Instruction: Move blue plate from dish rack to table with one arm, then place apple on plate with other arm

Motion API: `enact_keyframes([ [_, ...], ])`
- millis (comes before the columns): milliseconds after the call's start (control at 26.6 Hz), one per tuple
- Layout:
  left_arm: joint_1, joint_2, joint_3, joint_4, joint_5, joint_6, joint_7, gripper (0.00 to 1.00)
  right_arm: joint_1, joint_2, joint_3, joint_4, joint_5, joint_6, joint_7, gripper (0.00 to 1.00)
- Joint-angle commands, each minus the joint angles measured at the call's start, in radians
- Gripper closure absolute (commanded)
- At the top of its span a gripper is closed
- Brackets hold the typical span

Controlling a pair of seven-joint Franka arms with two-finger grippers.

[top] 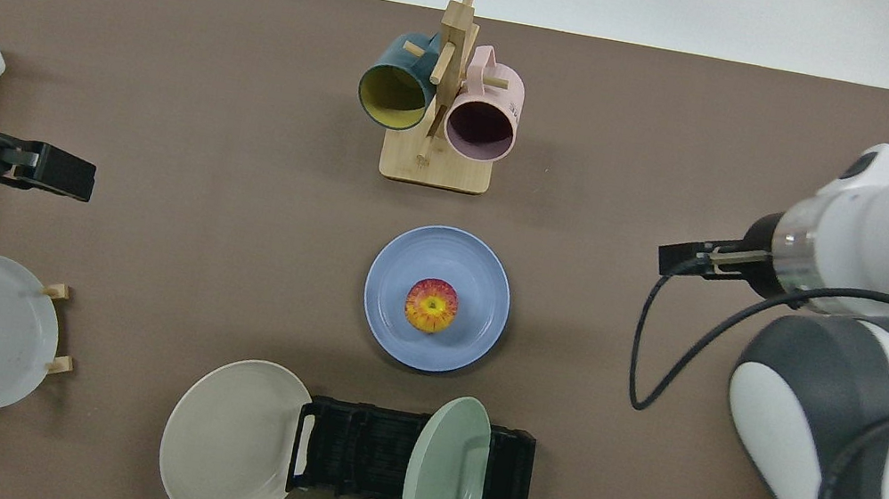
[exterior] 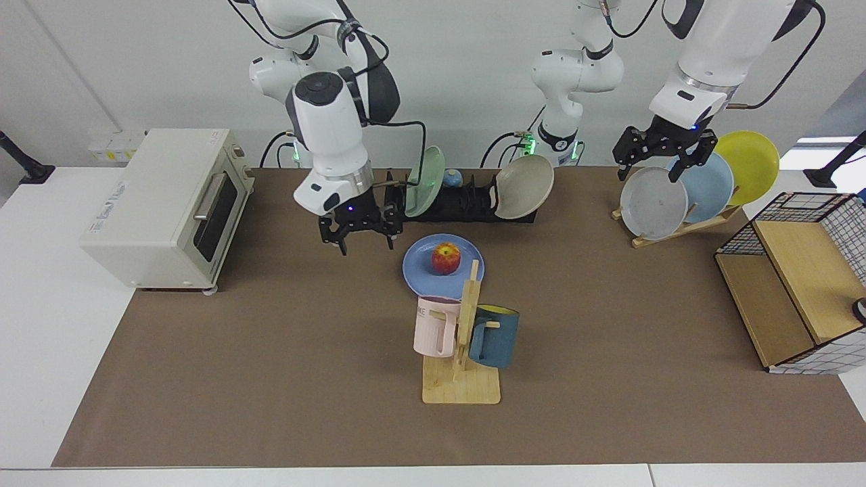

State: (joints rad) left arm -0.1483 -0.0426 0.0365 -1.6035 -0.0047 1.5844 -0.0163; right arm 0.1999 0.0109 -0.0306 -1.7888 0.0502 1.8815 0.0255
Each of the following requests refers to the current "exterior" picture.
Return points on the red yellow apple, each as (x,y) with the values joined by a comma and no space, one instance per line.
(446,259)

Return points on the light blue plate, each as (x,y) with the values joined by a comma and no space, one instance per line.
(710,186)

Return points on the grey plate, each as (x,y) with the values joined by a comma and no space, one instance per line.
(653,206)

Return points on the wooden plate rack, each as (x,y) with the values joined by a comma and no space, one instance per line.
(676,232)

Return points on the green plate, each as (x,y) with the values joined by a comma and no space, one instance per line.
(425,182)

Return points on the yellow plate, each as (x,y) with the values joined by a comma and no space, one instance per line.
(751,166)

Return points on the black dish rack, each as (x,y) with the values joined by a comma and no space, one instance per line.
(467,206)

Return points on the beige plate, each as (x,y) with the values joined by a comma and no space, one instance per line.
(524,186)

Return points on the small blue round thing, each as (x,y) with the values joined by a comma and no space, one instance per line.
(452,179)

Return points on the pink cup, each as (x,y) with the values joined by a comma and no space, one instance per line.
(433,331)

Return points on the dark blue cup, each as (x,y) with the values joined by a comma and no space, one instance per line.
(497,341)

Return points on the brown table cloth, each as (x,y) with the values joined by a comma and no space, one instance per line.
(270,372)

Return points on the black clamp stand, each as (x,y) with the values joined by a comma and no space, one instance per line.
(835,169)
(24,166)

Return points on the wooden cup stand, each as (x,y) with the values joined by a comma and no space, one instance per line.
(460,391)

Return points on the pale toaster oven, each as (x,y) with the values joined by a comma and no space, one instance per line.
(155,203)

